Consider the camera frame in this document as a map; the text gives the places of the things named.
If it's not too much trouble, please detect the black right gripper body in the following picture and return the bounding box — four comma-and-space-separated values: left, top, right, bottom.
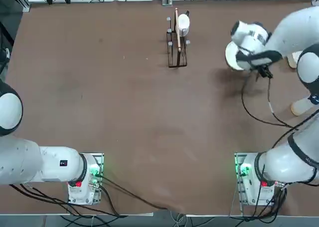
256, 64, 274, 79

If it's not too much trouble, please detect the transparent sauce bottle blue cap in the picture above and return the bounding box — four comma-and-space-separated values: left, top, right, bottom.
291, 93, 319, 117

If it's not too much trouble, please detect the white round plate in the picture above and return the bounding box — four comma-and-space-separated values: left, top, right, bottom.
225, 41, 246, 71

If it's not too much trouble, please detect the cream lidded storage box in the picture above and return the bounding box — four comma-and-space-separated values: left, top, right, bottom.
286, 51, 304, 68

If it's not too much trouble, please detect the wooden rod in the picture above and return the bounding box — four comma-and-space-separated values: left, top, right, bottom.
174, 7, 182, 50

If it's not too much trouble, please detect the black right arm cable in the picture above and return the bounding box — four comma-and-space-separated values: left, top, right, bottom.
240, 71, 319, 148

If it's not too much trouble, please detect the black wire cup rack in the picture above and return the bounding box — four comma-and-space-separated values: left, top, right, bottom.
165, 10, 191, 68

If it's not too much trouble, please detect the white mug black handle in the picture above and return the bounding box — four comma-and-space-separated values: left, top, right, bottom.
175, 10, 191, 37

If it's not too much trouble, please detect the dark left base cable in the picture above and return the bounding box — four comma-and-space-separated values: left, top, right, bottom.
101, 176, 175, 211

